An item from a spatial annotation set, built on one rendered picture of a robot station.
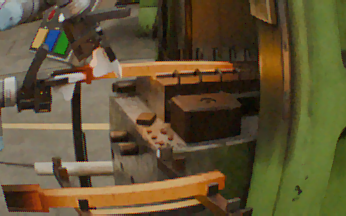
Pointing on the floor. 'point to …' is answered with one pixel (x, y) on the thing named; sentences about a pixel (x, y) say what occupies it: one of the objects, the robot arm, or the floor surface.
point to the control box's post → (78, 131)
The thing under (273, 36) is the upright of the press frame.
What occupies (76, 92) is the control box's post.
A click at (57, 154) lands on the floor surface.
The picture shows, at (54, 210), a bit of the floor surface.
